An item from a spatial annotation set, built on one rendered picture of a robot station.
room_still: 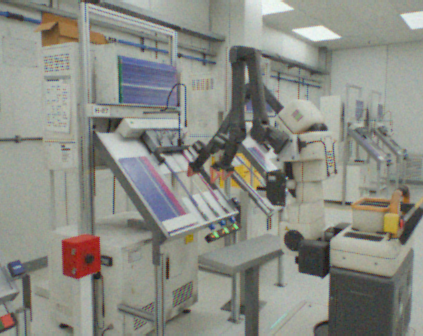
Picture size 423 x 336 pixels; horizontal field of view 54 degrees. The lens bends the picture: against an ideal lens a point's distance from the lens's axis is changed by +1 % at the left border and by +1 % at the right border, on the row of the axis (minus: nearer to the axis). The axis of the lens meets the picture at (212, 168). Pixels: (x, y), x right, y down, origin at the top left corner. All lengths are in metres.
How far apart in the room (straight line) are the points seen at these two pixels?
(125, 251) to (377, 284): 1.26
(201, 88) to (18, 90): 1.51
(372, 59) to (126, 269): 8.37
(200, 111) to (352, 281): 2.26
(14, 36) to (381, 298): 3.24
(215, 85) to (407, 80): 6.68
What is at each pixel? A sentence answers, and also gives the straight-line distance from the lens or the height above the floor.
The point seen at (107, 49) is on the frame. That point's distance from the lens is 2.40.
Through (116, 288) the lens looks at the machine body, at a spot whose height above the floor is 0.38.
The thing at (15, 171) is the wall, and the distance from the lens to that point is 3.76.
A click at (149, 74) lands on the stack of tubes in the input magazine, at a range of 2.56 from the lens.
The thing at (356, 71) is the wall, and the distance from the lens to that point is 9.97.
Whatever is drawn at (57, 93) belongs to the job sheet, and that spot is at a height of 1.45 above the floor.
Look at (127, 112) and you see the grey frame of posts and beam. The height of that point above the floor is 1.34.
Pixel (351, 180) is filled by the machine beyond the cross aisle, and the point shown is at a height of 0.40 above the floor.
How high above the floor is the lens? 1.27
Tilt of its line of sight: 6 degrees down
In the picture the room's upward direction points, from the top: straight up
